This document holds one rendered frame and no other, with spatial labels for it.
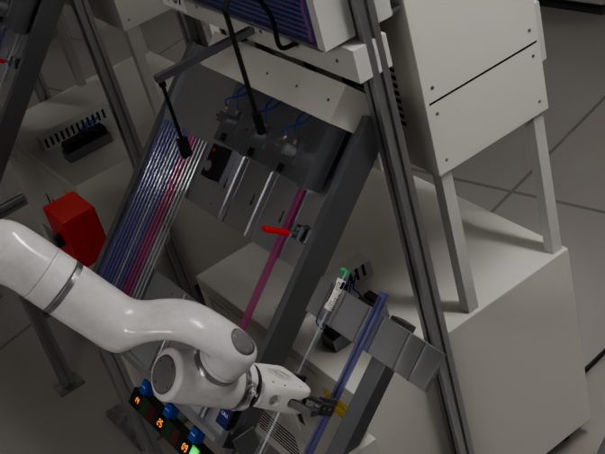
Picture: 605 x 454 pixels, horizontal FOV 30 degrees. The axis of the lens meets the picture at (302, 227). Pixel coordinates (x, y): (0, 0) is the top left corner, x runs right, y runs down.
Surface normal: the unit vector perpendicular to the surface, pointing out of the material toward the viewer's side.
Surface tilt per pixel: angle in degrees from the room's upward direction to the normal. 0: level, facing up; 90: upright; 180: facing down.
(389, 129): 90
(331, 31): 90
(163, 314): 10
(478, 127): 90
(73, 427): 0
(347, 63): 90
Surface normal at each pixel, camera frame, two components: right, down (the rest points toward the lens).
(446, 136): 0.57, 0.33
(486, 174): -0.24, -0.81
